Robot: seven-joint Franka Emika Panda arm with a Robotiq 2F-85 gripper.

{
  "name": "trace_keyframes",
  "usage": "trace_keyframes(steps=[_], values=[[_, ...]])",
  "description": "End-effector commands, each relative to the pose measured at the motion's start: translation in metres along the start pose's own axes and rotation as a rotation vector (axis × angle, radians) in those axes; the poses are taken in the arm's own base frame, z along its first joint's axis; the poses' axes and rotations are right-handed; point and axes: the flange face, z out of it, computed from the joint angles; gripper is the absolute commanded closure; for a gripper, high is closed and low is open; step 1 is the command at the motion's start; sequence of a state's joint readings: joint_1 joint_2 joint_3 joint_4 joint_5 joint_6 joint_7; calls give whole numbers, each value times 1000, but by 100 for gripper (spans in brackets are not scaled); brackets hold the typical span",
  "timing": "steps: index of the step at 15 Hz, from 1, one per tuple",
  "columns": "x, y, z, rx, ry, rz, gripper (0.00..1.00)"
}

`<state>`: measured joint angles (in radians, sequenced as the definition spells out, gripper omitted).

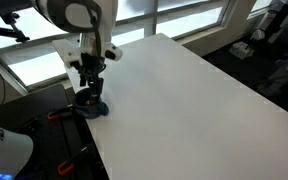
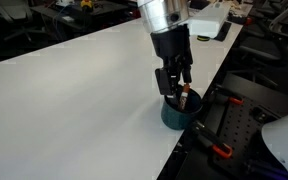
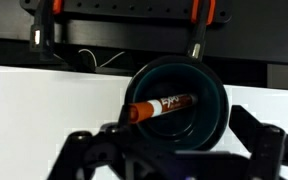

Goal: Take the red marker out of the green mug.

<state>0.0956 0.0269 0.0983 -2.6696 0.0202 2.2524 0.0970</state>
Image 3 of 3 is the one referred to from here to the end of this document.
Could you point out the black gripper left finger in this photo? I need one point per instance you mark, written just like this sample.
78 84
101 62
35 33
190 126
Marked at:
84 153

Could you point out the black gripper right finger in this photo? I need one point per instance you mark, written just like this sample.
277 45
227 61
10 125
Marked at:
274 150

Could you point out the dark green mug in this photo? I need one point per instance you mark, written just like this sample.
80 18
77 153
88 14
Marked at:
210 110

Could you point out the red Expo marker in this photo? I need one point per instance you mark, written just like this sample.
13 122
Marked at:
150 108

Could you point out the black frame with orange clamps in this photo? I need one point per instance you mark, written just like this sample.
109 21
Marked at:
134 8

